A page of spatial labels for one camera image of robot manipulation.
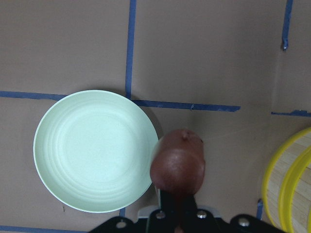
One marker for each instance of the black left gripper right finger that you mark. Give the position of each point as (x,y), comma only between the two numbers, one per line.
(192,217)

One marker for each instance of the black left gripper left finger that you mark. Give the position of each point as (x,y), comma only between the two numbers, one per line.
(171,212)

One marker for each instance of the brown bun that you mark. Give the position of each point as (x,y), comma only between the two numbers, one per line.
(178,166)

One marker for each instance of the yellow rimmed steamer layer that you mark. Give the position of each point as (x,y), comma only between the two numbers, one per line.
(295,195)
(276,170)

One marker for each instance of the mint green plate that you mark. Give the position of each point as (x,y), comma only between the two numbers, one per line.
(93,151)

